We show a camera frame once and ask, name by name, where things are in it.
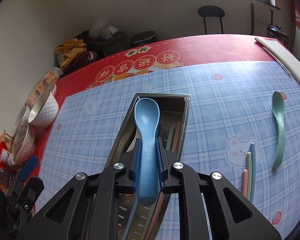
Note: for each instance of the pink chopstick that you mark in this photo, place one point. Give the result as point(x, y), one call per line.
point(244, 182)
point(174, 142)

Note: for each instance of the white notebook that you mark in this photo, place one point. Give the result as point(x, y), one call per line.
point(282, 54)

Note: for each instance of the steel utensil tray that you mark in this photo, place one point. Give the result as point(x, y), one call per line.
point(173, 108)

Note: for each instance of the black trash bin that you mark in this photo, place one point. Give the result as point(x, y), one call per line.
point(143, 38)

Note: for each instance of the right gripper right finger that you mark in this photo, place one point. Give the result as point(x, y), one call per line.
point(210, 207)

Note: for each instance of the tissue box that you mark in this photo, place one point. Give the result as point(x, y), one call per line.
point(49, 78)

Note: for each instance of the beige spoon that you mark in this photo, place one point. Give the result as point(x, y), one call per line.
point(132, 145)

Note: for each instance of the blue chopstick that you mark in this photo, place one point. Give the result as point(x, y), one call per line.
point(130, 219)
point(253, 170)

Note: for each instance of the red table mat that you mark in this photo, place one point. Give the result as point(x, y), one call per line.
point(170, 54)

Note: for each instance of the yellow clothes pile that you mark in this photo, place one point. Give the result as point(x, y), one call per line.
point(73, 54)

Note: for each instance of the blue plaid placemat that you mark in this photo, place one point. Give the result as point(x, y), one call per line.
point(233, 104)

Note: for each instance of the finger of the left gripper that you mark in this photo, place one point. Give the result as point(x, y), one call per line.
point(27, 169)

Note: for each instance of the green chopstick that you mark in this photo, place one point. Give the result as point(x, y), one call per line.
point(249, 169)
point(156, 207)

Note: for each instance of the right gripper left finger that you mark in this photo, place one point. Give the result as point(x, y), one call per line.
point(86, 207)

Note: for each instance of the black stool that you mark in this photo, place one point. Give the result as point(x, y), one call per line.
point(211, 11)

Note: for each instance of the pen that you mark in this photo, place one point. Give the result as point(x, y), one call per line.
point(278, 61)

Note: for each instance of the white plastic bag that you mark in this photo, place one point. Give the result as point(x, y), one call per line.
point(103, 29)

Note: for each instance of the rice cooker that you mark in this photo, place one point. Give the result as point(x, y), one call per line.
point(275, 31)

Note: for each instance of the white ceramic bowl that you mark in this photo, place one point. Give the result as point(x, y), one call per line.
point(44, 111)

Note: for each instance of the blue spoon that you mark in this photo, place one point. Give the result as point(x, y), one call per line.
point(147, 115)

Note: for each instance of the green spoon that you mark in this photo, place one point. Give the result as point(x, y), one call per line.
point(278, 108)

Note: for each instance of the folding chair frame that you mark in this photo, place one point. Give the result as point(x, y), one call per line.
point(261, 18)

